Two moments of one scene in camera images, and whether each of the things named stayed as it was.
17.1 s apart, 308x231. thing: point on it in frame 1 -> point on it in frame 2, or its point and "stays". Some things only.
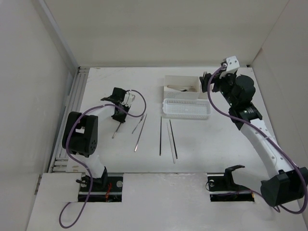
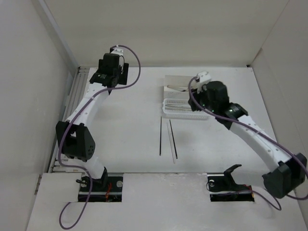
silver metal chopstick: x=140 y=134 -> x=177 y=106
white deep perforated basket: x=181 y=87 stays
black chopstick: x=160 y=137 stays
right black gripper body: x=224 y=85 -> x=201 y=97
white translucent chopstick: x=170 y=143 stays
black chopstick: x=173 y=139 stays
